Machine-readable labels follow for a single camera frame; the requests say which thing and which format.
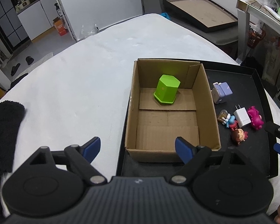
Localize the pink figurine toy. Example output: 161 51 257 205
247 106 264 130

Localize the white USB charger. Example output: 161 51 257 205
234 105 251 128

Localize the brown haired doll figurine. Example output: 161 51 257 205
231 128 248 146

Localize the blue red figurine toy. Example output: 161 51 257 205
217 110 238 131

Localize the brown cardboard box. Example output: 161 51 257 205
125 59 221 162

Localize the green hexagonal container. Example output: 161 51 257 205
154 74 181 104

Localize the lavender cube toy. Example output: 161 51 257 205
211 82 233 104

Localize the black shallow tray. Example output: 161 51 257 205
125 59 278 178

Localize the black fuzzy sleeve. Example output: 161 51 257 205
0 101 25 222

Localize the black slipper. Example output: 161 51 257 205
25 56 34 65

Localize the grey desk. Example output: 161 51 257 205
236 0 280 65

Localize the orange cardboard box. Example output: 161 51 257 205
53 17 67 36

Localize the black framed board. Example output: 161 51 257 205
163 0 238 33

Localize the white cabinet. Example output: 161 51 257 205
18 0 59 40

